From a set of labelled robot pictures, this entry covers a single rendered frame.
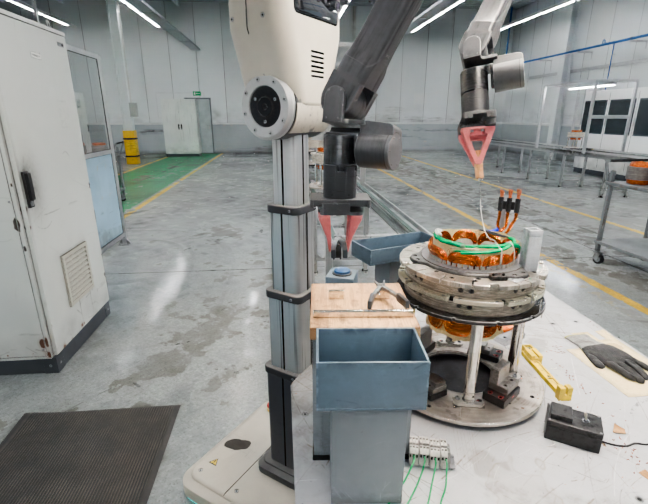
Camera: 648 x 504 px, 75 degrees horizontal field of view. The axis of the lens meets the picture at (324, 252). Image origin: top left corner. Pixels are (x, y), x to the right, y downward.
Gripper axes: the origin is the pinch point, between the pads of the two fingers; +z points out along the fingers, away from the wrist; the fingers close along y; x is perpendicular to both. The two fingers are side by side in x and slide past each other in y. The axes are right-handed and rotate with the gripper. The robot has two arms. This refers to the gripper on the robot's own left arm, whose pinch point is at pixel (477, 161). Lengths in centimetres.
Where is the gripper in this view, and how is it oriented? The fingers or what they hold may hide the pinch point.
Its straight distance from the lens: 98.0
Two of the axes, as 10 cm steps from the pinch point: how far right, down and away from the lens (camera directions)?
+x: -9.8, 0.3, 1.9
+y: 1.9, 0.5, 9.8
